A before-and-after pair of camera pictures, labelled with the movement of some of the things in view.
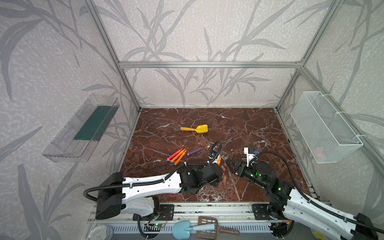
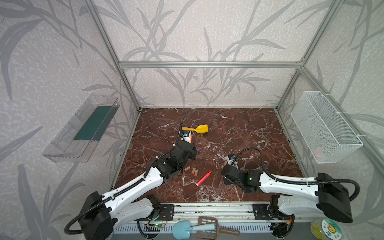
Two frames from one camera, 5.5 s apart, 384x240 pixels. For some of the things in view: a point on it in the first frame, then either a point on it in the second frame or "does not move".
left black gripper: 217,162 → 188,147
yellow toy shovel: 200,128 does not move
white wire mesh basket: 329,137 does not move
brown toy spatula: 213,234 does not move
